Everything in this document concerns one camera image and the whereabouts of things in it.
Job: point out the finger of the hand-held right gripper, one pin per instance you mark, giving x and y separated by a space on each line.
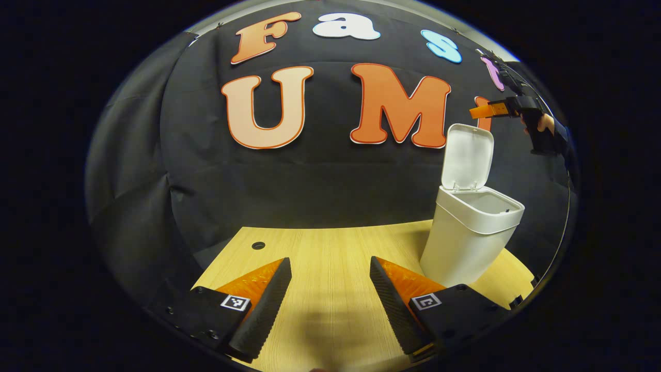
488 109

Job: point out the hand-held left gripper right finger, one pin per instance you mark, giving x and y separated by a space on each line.
395 310

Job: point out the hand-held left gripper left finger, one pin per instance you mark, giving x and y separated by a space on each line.
268 310

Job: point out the white desktop garbage bin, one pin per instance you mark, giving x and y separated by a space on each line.
459 243

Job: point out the wooden desktop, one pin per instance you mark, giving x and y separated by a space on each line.
330 268

